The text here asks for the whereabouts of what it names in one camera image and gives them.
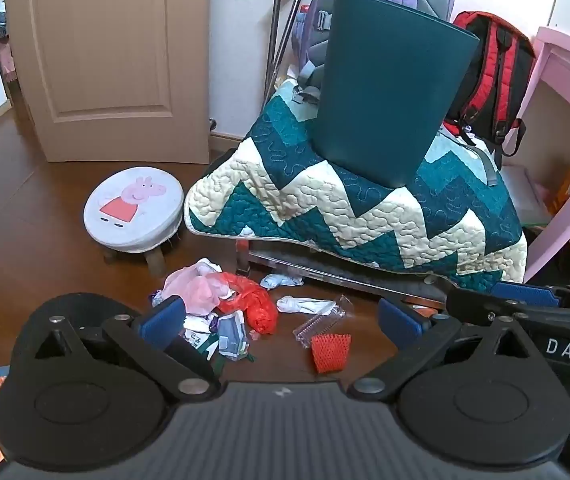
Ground white green packet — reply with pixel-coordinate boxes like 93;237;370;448
182;312;226;361

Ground pink desk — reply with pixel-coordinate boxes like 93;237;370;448
512;25;570;286

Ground white blue tissue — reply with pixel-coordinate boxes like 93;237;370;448
260;272;306;291

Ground orange foam net sleeve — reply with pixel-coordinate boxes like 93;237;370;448
310;332;352;375

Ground round pig-print stool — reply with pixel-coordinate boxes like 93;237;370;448
82;166;185;276

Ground beige wooden door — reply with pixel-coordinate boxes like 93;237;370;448
2;0;213;165

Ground clear plastic tray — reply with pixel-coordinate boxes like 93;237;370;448
292;295;356;348

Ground pink plastic bag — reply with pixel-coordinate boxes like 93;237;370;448
162;265;231;313

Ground red black backpack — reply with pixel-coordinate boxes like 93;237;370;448
442;10;538;171

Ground dark teal bin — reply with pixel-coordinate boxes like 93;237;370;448
310;0;480;188

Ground orange box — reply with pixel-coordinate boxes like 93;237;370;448
547;167;570;216

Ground grey blue white packet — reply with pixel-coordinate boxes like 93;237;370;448
216;310;250;361

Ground teal cream chevron quilt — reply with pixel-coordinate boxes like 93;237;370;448
182;77;528;293

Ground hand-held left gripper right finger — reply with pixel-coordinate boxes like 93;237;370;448
347;297;540;402

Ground white paper sheets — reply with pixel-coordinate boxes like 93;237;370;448
500;165;553;226

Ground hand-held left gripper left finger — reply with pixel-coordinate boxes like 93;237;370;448
10;292;221;403

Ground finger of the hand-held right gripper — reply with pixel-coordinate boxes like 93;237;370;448
446;286;533;331
491;281;570;311

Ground metal chair frame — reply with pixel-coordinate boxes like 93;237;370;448
235;237;458;311

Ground red plastic bag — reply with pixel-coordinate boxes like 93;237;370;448
215;272;280;336

